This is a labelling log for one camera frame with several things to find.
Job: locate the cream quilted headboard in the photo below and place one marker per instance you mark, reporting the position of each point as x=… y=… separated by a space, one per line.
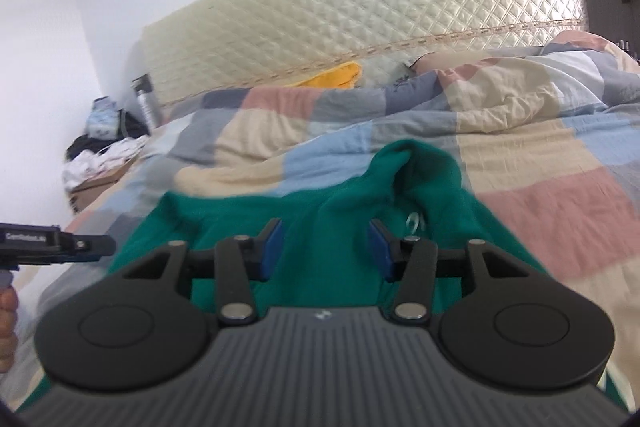
x=350 y=7

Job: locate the light blue plastic bag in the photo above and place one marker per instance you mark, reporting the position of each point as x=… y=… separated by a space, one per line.
x=102 y=119

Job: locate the yellow cloth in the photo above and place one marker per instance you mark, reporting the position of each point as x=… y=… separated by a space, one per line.
x=330 y=77

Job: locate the pile of white clothes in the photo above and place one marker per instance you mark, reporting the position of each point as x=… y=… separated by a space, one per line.
x=100 y=162

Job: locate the person's left hand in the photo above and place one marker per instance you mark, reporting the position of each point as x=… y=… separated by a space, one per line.
x=6 y=332

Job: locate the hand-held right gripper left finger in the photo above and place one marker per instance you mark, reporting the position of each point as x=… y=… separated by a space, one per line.
x=270 y=252

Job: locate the dark cloth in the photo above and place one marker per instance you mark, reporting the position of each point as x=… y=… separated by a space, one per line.
x=131 y=124

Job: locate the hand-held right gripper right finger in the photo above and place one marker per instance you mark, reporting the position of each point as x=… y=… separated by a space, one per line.
x=382 y=252

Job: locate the checkered blanket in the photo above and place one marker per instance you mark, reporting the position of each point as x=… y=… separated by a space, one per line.
x=525 y=107

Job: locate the white pillow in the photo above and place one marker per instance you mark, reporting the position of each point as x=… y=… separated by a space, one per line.
x=382 y=69

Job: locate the green sweatshirt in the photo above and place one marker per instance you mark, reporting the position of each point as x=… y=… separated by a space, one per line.
x=325 y=202

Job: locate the grey bottle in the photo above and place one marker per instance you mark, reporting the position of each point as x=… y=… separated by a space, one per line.
x=149 y=112

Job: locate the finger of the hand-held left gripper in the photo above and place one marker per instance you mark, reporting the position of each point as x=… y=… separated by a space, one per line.
x=92 y=246

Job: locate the cardboard box nightstand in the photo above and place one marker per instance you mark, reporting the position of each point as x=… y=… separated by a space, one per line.
x=100 y=182

